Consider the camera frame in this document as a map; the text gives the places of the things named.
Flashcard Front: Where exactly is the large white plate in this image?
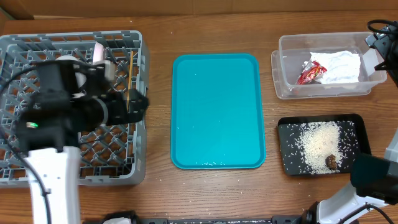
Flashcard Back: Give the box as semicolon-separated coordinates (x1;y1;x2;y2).
93;42;105;65

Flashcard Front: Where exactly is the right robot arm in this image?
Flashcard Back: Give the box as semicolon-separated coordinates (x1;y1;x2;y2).
292;20;397;223

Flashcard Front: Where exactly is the red snack wrapper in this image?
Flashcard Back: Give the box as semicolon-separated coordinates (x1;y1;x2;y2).
296;60;327;85

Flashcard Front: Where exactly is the white napkin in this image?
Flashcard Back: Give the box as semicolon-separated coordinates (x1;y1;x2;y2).
310;50;361;85

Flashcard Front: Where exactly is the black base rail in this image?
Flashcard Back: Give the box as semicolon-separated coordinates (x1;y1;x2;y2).
82;211;312;224

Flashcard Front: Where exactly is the pile of white rice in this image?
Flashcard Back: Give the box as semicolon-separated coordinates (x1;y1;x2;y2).
279;120;363;175

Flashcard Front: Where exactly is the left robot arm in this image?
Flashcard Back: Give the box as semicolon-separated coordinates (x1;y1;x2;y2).
16;60;149;223

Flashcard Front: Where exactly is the white cup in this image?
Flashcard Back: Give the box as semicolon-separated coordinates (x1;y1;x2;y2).
72;92;85;99

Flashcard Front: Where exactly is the grey plastic dish rack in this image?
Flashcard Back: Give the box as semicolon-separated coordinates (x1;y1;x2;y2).
1;30;150;186

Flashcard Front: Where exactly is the grey round bowl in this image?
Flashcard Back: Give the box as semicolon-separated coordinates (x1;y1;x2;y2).
57;55;86;88

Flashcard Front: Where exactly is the brown food scrap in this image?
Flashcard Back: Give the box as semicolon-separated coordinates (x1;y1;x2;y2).
325;154;336;170

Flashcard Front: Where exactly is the teal plastic serving tray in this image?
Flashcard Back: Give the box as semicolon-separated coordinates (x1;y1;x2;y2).
170;53;266;170

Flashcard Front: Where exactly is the clear plastic bin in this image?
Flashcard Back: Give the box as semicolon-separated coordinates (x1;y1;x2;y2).
271;32;387;100

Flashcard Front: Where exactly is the wooden chopstick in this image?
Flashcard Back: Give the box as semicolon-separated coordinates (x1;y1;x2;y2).
126;51;134;111

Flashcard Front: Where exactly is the black rectangular tray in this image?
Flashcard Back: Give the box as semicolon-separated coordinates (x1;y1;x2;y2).
277;113;373;177

